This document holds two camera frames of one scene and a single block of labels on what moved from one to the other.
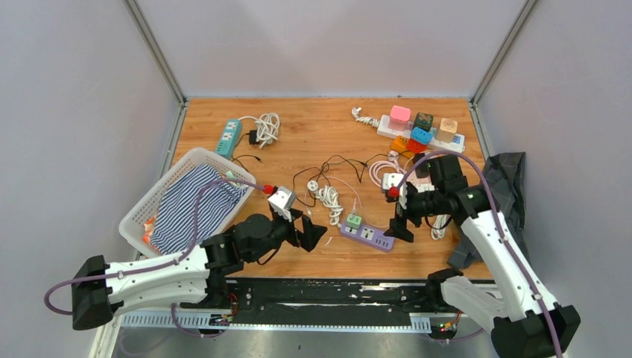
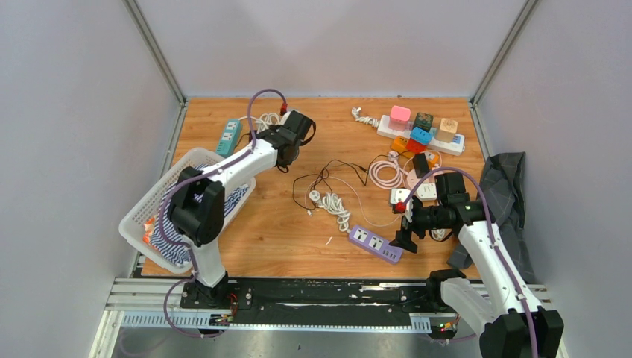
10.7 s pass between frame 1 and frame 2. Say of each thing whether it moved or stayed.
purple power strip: moved
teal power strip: stayed
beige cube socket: stayed
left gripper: moved
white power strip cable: stayed
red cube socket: stayed
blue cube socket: stayed
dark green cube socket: stayed
